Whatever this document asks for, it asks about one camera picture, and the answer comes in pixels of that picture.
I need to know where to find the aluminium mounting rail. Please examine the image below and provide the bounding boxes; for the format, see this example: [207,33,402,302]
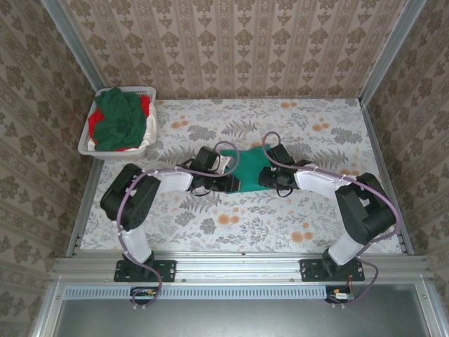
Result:
[52,251,431,284]

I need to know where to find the pile of clothes in basket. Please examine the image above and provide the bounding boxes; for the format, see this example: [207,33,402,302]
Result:
[87,95,152,152]

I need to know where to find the slotted grey cable duct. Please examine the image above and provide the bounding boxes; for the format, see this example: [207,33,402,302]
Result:
[65,284,328,300]

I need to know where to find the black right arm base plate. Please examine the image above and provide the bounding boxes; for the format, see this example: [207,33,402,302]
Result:
[300,258,366,282]

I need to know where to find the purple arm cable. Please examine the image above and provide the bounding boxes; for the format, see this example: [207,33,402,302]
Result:
[261,131,403,310]
[117,140,241,310]

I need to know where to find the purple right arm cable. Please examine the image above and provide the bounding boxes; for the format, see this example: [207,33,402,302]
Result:
[261,131,403,310]

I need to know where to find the small electronics connector board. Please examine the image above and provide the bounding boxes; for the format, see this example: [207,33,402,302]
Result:
[326,286,355,303]
[130,286,158,303]

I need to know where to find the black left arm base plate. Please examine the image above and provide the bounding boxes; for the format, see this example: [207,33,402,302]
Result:
[114,259,177,283]

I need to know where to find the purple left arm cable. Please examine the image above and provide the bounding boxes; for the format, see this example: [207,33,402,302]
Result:
[117,140,241,310]

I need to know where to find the dark green t-shirt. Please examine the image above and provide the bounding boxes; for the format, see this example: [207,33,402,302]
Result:
[93,87,148,152]

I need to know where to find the grey metal panel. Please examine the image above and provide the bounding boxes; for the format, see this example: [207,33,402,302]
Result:
[52,284,436,337]

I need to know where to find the floral tablecloth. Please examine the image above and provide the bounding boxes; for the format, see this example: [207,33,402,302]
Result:
[79,98,403,253]

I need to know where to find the aluminium table side rail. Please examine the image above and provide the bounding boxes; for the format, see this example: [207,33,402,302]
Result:
[360,100,415,256]
[66,159,105,257]

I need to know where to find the teal printed t-shirt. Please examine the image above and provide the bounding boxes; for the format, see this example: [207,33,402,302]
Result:
[220,146,283,194]

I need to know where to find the aluminium frame post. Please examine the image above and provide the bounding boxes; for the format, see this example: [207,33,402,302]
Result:
[359,0,427,106]
[40,0,106,91]

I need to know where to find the white plastic basket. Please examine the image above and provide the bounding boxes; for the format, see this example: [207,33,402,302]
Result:
[77,86,158,161]

